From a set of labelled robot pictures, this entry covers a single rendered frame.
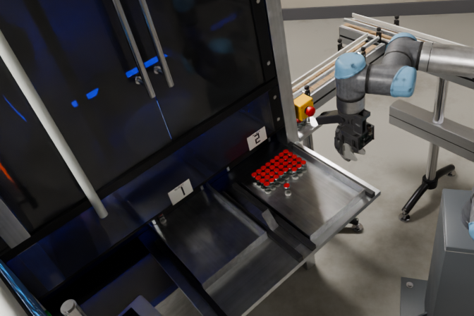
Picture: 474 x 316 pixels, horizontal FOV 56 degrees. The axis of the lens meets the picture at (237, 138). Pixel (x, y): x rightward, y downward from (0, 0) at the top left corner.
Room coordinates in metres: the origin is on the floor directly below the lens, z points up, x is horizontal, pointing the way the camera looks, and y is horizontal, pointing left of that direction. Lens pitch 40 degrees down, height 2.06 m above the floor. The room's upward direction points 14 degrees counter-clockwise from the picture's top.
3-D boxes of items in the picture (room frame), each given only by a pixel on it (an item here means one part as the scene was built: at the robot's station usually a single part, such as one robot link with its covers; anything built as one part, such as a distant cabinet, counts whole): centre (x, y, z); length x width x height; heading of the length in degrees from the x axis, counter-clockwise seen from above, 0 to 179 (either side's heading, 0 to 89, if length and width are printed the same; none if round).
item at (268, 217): (0.89, -0.06, 0.91); 0.14 x 0.03 x 0.06; 30
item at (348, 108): (0.93, -0.32, 1.32); 0.08 x 0.08 x 0.05
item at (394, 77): (0.89, -0.41, 1.39); 0.11 x 0.11 x 0.08; 56
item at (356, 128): (0.92, -0.32, 1.24); 0.09 x 0.08 x 0.12; 30
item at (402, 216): (1.57, -0.97, 0.07); 0.50 x 0.08 x 0.14; 120
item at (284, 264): (1.00, 0.00, 0.87); 0.70 x 0.48 x 0.02; 120
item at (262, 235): (0.97, 0.18, 0.90); 0.34 x 0.26 x 0.04; 30
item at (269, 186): (1.12, -0.13, 0.90); 0.18 x 0.02 x 0.05; 119
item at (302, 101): (1.37, -0.27, 1.00); 0.08 x 0.07 x 0.07; 30
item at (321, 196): (1.04, -0.17, 0.90); 0.34 x 0.26 x 0.04; 30
